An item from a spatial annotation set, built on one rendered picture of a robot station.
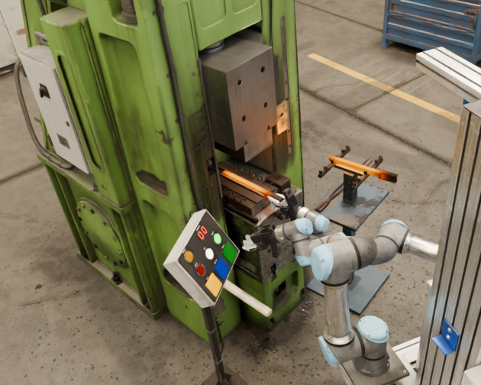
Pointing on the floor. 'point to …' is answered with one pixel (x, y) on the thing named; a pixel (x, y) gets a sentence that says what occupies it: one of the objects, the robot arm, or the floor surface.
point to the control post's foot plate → (224, 378)
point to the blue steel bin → (443, 26)
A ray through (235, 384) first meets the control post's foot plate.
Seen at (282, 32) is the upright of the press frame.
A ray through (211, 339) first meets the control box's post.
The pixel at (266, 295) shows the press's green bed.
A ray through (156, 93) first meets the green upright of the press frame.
